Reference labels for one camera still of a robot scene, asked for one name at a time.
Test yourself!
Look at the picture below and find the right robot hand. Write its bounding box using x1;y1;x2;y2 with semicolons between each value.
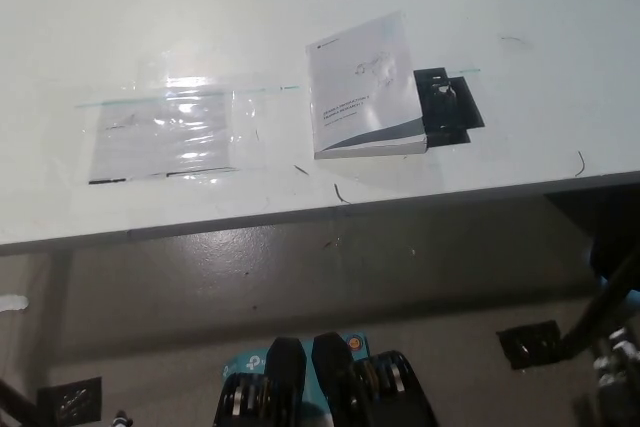
592;326;640;427

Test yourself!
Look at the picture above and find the white grey softcover book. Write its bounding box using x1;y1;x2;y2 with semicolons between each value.
305;10;430;161

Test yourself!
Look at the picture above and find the black ribbed robot torso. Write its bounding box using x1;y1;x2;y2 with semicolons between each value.
213;331;441;427

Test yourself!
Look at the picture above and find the black floor marker tag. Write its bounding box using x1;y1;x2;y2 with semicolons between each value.
37;376;104;426
496;320;564;371

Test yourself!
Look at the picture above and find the dark diagonal bar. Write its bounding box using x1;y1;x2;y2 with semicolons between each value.
0;379;36;427
562;246;640;354

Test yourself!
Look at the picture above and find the teal TP-Link box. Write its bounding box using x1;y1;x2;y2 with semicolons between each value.
219;331;374;427

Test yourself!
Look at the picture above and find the plastic-covered paper sheet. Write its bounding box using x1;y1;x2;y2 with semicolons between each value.
87;57;266;186

